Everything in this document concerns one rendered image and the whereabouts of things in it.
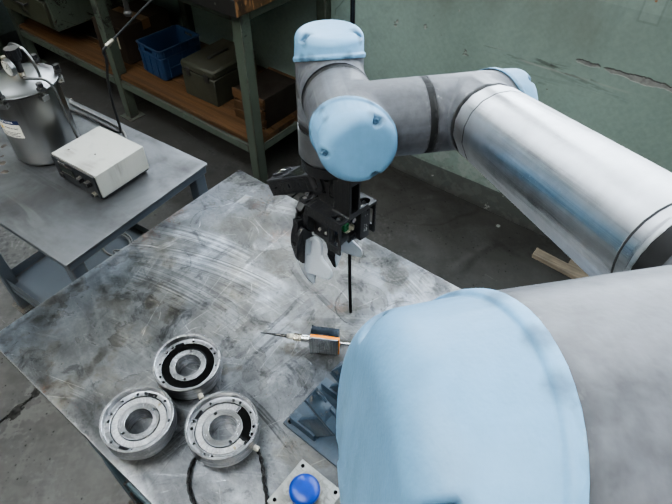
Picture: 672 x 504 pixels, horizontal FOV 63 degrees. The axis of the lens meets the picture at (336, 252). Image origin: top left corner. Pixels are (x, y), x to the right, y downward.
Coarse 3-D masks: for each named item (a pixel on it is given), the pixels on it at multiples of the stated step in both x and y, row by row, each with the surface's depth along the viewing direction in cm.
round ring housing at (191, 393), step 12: (180, 336) 88; (192, 336) 89; (204, 336) 88; (168, 348) 88; (216, 348) 87; (156, 360) 86; (180, 360) 87; (192, 360) 89; (204, 360) 87; (216, 360) 87; (156, 372) 85; (216, 372) 84; (168, 384) 84; (204, 384) 83; (180, 396) 83; (192, 396) 83
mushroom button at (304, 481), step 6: (300, 474) 70; (306, 474) 70; (294, 480) 69; (300, 480) 69; (306, 480) 69; (312, 480) 69; (294, 486) 69; (300, 486) 68; (306, 486) 68; (312, 486) 68; (318, 486) 69; (294, 492) 68; (300, 492) 68; (306, 492) 68; (312, 492) 68; (318, 492) 68; (294, 498) 68; (300, 498) 68; (306, 498) 68; (312, 498) 68
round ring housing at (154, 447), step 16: (112, 400) 80; (128, 400) 82; (160, 400) 82; (112, 416) 80; (128, 416) 80; (144, 416) 83; (176, 416) 81; (128, 432) 78; (144, 432) 78; (112, 448) 75; (144, 448) 75; (160, 448) 78
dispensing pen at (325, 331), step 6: (312, 330) 89; (318, 330) 89; (324, 330) 89; (330, 330) 89; (336, 330) 89; (282, 336) 91; (288, 336) 90; (294, 336) 90; (300, 336) 90; (306, 336) 90; (336, 336) 88; (342, 342) 89; (348, 342) 89
